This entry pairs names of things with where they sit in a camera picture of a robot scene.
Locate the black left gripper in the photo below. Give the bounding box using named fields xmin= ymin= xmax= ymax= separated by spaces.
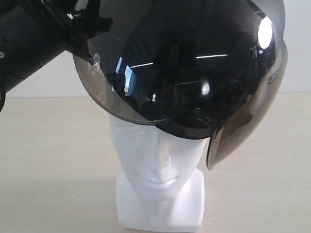
xmin=40 ymin=0 xmax=113 ymax=60

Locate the black helmet with tinted visor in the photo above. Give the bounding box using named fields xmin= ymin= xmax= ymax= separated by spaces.
xmin=73 ymin=0 xmax=288 ymax=169

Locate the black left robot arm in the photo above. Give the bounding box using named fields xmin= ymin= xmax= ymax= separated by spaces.
xmin=0 ymin=0 xmax=113 ymax=107

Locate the white mannequin head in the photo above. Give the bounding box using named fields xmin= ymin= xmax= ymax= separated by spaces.
xmin=109 ymin=116 xmax=206 ymax=229

